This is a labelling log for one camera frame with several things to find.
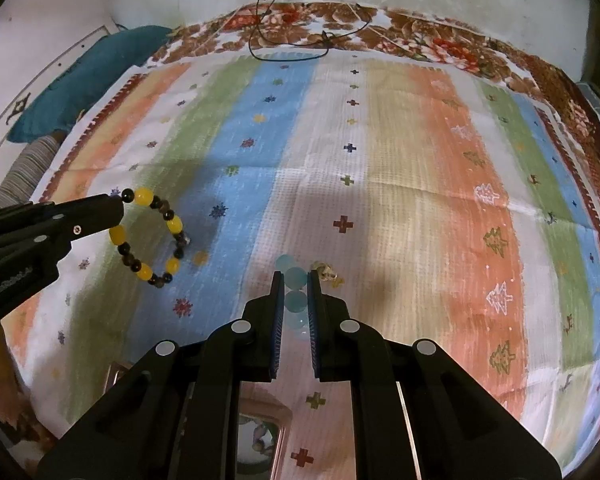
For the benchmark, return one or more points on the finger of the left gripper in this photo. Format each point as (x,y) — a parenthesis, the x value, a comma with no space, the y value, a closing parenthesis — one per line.
(18,217)
(72,220)

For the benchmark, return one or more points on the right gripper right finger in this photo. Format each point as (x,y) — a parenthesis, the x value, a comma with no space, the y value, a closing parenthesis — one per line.
(416,413)

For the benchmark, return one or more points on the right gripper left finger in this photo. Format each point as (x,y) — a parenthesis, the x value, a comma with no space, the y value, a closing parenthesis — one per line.
(174,414)

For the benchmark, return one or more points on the person's left hand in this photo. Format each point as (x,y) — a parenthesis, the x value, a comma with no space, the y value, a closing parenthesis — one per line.
(15,408)

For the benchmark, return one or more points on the striped grey pillow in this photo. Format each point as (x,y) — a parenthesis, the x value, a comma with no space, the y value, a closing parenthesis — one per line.
(28,169)

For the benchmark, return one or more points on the metal tin box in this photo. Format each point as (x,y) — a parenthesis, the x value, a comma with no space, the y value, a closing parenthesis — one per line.
(261,429)

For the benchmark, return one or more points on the teal pillow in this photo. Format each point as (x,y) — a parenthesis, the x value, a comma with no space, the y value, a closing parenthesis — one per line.
(84,82)

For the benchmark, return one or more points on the colourful striped woven cloth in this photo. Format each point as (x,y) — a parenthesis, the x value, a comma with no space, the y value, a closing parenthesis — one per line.
(435,204)

